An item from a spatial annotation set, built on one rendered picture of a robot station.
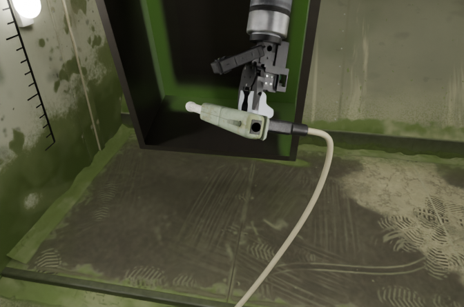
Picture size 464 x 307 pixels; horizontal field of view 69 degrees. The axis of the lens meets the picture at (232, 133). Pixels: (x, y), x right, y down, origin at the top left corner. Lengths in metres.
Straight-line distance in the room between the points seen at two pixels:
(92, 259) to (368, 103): 1.65
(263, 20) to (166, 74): 0.86
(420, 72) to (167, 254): 1.69
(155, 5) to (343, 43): 1.20
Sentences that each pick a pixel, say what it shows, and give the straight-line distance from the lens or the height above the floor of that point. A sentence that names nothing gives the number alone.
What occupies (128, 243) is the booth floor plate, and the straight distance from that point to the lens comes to 1.58.
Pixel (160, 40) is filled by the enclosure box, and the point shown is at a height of 0.80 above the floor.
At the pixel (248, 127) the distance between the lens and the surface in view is 0.63.
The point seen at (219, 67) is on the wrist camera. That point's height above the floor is 0.95.
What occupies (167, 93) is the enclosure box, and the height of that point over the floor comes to 0.54.
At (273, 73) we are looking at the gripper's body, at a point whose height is 0.93.
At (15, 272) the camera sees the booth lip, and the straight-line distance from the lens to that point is 1.66.
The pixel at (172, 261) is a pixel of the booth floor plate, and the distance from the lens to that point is 1.48.
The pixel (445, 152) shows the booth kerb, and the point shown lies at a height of 0.09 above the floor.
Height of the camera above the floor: 1.20
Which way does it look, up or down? 32 degrees down
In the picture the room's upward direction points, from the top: straight up
